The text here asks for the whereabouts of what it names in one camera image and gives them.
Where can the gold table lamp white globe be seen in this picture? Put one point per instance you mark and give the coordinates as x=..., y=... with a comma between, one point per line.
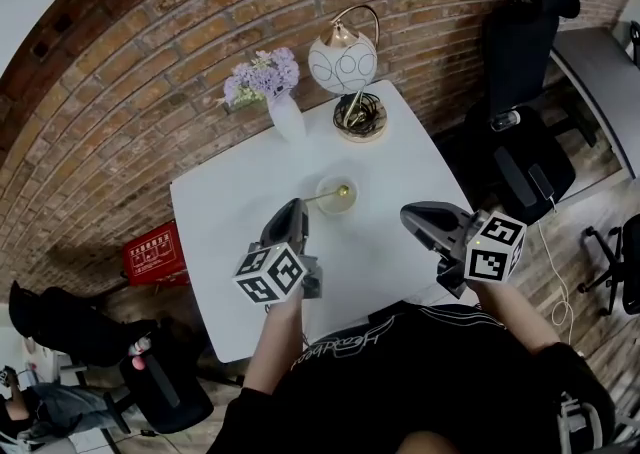
x=342, y=64

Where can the white ceramic vase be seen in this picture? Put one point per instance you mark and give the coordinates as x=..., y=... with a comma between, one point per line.
x=287, y=117

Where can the white square table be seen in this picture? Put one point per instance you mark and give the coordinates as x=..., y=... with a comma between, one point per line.
x=225, y=232

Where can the small white bowl with spoon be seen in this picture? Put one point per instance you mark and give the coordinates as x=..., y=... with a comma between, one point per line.
x=336, y=207

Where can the black phone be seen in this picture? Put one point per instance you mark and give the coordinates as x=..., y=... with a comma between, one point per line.
x=542, y=182

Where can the person's left forearm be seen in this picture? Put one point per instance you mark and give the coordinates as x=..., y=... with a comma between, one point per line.
x=275, y=342

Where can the clear bottle on chair seat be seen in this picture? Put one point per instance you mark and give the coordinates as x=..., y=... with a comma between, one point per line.
x=506, y=121

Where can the pink and red bottle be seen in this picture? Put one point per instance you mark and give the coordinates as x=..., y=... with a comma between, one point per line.
x=139, y=354

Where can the red fire extinguisher box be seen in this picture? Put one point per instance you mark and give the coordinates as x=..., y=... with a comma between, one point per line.
x=152, y=257

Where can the black mesh office chair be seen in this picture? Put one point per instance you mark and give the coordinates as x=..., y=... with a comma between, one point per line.
x=627, y=262

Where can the purple flower bunch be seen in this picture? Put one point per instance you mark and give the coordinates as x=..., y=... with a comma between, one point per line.
x=265, y=74

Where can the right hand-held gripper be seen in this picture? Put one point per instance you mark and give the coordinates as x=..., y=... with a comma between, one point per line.
x=490, y=252

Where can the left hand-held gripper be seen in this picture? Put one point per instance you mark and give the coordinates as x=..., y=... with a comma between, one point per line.
x=270, y=274

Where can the black office chair with jacket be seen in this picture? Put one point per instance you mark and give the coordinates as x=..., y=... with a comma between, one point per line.
x=75, y=327

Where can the dark desk white legs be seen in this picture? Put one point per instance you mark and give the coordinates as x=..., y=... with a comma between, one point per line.
x=595, y=67

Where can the black high-back office chair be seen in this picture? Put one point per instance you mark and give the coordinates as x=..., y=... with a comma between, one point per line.
x=520, y=62

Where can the person's right forearm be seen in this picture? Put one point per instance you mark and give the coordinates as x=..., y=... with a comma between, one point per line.
x=510, y=317

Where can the small metal spoon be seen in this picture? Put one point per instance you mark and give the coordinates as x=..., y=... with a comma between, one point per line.
x=343, y=189

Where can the person's black printed shirt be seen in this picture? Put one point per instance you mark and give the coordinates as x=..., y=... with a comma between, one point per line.
x=425, y=382

